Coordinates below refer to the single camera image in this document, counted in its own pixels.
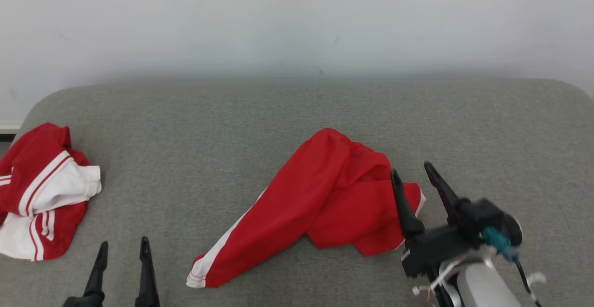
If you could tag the red and white jersey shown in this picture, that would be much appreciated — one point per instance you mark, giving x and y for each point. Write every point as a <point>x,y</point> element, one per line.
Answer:
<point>41,172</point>

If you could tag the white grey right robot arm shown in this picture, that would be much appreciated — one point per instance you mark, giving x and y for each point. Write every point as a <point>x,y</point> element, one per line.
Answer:
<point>482,284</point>

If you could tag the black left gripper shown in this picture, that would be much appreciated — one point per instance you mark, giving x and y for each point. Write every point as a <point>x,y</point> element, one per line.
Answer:
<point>83,302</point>

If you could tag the black skirting strip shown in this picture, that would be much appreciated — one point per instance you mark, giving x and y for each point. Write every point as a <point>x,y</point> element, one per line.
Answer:
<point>8,137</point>

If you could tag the red shorts with white stripe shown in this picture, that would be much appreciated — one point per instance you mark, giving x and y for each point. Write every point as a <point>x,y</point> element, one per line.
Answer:
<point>325,191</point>

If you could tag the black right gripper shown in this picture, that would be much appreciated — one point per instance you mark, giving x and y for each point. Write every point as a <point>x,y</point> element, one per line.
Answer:
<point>431,251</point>

